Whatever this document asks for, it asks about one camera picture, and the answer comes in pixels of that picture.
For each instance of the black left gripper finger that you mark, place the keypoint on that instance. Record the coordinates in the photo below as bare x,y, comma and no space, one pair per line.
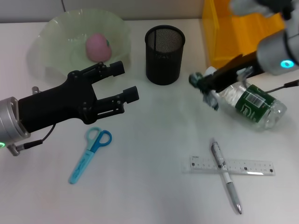
131,94

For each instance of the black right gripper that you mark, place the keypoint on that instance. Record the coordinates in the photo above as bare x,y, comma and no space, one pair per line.
238,68

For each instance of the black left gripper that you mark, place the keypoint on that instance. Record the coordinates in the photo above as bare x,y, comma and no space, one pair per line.
56,106

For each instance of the green plastic wrapper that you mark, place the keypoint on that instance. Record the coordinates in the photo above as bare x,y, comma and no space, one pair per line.
195,79

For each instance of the pink peach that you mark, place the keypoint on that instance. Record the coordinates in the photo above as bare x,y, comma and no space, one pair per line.
98,47

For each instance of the clear plastic bottle green label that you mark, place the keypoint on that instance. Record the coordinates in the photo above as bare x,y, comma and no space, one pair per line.
254,107

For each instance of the black mesh pen holder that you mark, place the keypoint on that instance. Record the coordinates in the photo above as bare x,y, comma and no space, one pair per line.
163,63

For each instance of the pale green glass fruit plate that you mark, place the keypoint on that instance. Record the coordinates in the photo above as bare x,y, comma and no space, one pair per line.
58,53

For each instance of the blue scissors with sheath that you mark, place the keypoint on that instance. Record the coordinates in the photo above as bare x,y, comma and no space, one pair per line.
81,164

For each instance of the clear plastic ruler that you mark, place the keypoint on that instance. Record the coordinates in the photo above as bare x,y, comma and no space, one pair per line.
252,166

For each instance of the white grey ballpoint pen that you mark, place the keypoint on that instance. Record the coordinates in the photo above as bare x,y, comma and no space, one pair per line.
227,180

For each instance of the yellow plastic bin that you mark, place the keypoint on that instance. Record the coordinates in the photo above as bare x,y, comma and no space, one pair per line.
243,39

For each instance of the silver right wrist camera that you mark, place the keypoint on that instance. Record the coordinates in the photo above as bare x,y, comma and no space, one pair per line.
257,7

